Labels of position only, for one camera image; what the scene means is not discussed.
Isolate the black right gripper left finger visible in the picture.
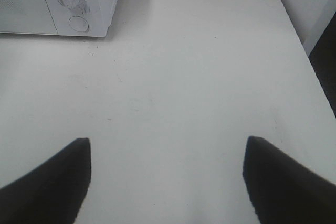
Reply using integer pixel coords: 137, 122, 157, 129
1, 138, 91, 223

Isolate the white microwave oven body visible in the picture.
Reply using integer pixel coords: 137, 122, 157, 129
0, 0, 123, 38

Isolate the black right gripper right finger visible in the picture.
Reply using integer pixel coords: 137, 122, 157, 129
243, 136, 335, 223

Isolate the white round door button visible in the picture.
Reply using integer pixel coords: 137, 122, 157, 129
68, 16, 89, 32

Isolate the white microwave door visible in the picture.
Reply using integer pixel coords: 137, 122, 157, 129
1, 0, 57, 35

